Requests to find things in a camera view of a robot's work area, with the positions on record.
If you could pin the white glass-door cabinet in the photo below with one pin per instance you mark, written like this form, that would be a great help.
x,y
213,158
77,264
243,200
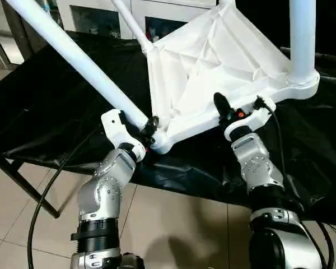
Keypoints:
x,y
162,8

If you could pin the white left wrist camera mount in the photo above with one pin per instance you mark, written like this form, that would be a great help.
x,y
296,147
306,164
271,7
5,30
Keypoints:
x,y
114,126

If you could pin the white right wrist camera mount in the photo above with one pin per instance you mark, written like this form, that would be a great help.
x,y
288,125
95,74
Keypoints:
x,y
263,112

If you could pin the black metal frame bar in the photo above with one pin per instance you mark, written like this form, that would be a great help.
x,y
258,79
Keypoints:
x,y
25,185

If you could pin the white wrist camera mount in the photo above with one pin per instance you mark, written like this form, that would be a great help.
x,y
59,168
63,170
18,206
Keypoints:
x,y
114,126
263,112

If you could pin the white plastic table leg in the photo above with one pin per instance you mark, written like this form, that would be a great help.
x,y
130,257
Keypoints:
x,y
131,25
72,50
302,42

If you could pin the grey curtain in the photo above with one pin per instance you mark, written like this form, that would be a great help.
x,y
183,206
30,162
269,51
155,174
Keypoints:
x,y
19,33

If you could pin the black work mat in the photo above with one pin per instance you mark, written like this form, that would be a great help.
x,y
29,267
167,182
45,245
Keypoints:
x,y
72,112

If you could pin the white plastic table top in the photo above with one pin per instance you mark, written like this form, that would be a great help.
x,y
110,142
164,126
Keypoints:
x,y
212,56

